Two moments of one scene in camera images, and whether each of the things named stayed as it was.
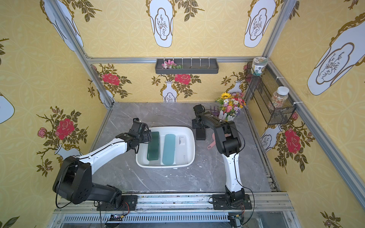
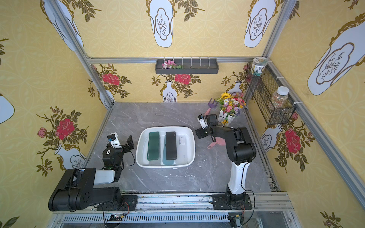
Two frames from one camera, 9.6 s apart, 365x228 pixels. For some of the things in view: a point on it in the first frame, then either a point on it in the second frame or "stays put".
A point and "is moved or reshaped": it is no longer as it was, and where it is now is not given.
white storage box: (170, 147) stays put
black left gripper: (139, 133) to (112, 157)
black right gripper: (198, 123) to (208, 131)
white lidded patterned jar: (258, 65) stays put
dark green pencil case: (153, 147) stays put
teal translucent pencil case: (168, 152) stays put
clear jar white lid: (279, 98) stays put
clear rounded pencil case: (181, 149) stays put
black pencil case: (200, 134) is moved or reshaped
